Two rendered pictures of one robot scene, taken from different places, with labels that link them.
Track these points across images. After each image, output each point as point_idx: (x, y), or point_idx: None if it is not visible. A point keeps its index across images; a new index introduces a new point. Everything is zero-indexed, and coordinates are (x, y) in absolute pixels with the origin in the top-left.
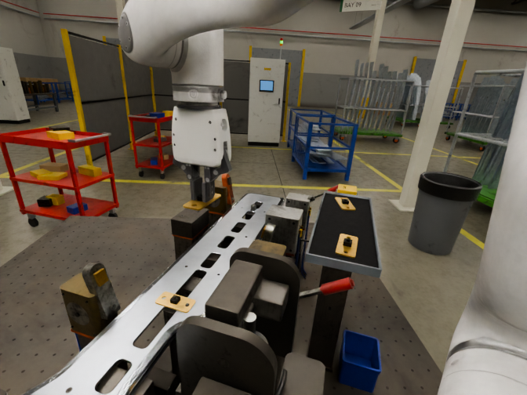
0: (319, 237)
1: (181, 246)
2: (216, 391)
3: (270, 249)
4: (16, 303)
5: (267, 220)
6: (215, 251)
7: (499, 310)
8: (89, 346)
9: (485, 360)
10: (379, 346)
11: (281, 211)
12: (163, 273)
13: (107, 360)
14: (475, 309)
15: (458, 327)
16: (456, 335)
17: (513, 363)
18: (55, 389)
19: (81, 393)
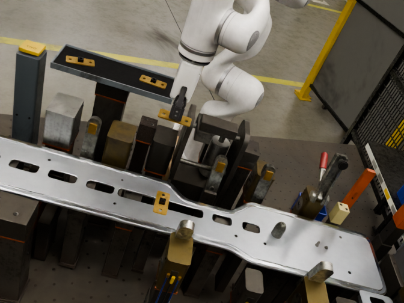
0: (145, 89)
1: (27, 242)
2: (247, 147)
3: (122, 128)
4: None
5: (74, 122)
6: (83, 184)
7: (247, 58)
8: (210, 240)
9: (233, 74)
10: (82, 143)
11: (66, 106)
12: (128, 219)
13: (216, 226)
14: (225, 64)
15: (214, 74)
16: (214, 77)
17: (235, 70)
18: (238, 242)
19: (235, 229)
